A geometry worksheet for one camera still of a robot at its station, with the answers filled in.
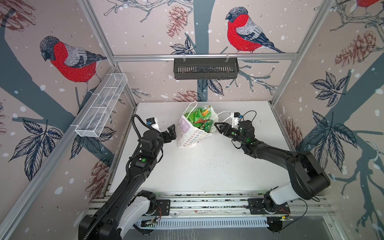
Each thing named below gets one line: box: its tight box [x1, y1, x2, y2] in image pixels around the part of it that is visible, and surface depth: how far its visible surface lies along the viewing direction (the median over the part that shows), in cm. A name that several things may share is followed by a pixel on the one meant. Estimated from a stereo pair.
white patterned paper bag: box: [176, 105, 219, 149], surface depth 87 cm
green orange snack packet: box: [195, 105, 212, 124], surface depth 90 cm
